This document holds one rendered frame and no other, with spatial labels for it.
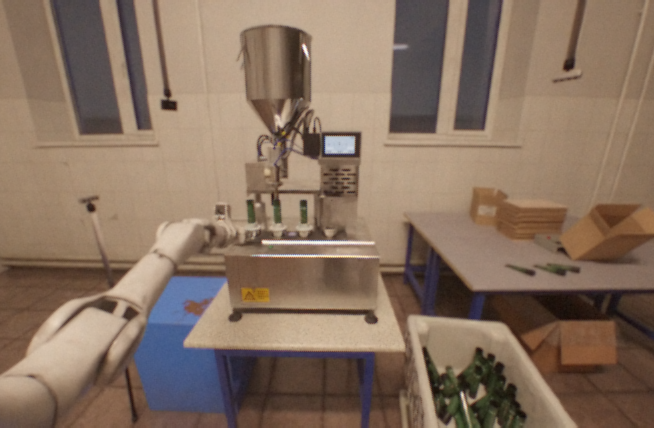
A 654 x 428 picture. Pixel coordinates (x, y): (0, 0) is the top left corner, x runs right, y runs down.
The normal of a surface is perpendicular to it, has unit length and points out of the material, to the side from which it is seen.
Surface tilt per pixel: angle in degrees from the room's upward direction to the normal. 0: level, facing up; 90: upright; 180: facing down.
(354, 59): 90
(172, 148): 90
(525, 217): 90
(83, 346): 35
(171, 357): 90
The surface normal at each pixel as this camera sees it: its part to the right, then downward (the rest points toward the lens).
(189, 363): -0.02, 0.29
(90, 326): 0.48, -0.86
